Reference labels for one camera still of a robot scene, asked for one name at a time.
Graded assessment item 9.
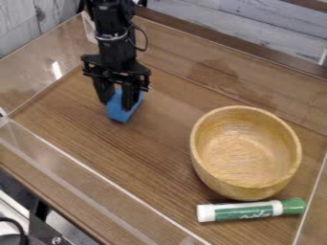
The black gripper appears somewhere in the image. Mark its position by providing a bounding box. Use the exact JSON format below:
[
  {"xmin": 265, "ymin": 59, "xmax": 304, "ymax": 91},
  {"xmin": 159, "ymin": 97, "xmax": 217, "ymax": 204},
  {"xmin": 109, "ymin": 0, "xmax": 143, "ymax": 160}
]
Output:
[{"xmin": 81, "ymin": 32, "xmax": 151, "ymax": 111}]

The blue rectangular block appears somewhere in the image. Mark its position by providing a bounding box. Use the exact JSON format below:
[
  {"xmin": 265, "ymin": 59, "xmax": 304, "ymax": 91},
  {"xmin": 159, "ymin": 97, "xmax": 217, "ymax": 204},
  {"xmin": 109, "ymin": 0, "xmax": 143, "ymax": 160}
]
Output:
[{"xmin": 105, "ymin": 89, "xmax": 144, "ymax": 123}]

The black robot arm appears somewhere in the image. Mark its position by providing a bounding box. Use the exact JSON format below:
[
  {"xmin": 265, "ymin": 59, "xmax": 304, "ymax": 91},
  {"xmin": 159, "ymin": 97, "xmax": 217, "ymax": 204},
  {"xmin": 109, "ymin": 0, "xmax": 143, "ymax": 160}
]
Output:
[{"xmin": 80, "ymin": 0, "xmax": 151, "ymax": 112}]

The light wooden bowl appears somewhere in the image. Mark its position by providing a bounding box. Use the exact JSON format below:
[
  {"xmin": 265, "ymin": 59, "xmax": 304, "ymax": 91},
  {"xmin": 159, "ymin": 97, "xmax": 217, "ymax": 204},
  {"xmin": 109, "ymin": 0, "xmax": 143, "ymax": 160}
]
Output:
[{"xmin": 189, "ymin": 105, "xmax": 303, "ymax": 201}]

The green and white marker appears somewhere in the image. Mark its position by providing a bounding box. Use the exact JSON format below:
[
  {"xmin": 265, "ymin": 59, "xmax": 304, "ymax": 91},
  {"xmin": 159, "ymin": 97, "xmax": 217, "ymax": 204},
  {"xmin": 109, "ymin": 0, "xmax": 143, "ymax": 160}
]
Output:
[{"xmin": 196, "ymin": 198, "xmax": 307, "ymax": 223}]

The black metal stand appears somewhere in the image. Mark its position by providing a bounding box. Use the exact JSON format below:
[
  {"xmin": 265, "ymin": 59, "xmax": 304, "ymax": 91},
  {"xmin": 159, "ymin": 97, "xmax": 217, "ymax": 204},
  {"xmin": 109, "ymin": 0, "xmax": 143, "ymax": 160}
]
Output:
[{"xmin": 0, "ymin": 170, "xmax": 73, "ymax": 245}]

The clear acrylic tray wall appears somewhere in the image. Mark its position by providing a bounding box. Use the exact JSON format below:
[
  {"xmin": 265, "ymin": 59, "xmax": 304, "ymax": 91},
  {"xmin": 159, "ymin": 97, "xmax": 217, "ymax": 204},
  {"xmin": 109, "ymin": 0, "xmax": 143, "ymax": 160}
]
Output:
[{"xmin": 0, "ymin": 9, "xmax": 327, "ymax": 245}]

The black cable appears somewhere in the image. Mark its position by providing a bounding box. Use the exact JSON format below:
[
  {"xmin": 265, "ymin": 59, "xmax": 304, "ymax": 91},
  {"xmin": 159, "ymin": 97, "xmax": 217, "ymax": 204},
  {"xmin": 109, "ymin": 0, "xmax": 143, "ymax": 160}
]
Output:
[{"xmin": 0, "ymin": 217, "xmax": 31, "ymax": 245}]

